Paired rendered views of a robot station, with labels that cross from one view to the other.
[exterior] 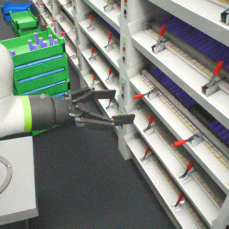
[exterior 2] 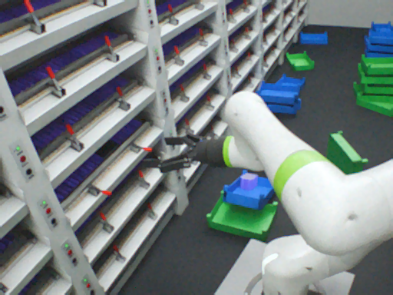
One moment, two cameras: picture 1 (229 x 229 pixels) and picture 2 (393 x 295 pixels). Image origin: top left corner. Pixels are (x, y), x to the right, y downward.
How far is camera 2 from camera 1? 137 cm
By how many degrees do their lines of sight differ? 91
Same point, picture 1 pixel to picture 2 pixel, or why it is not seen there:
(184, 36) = (62, 127)
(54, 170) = not seen: outside the picture
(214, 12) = (103, 65)
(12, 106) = not seen: hidden behind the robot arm
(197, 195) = (154, 176)
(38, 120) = not seen: hidden behind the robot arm
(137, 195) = (150, 273)
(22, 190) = (252, 259)
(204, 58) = (97, 109)
